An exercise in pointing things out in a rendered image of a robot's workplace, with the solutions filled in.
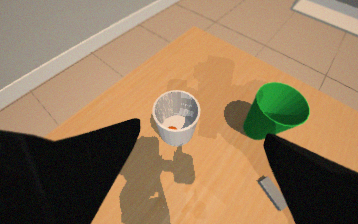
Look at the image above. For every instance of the green cup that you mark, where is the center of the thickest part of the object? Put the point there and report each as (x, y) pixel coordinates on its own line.
(277, 107)

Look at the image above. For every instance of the grey flat bar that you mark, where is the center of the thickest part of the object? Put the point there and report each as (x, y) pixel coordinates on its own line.
(273, 193)

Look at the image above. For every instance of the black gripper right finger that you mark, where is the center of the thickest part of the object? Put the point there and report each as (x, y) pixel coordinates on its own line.
(317, 190)

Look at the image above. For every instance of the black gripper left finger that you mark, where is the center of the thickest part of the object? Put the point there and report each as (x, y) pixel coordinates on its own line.
(70, 177)

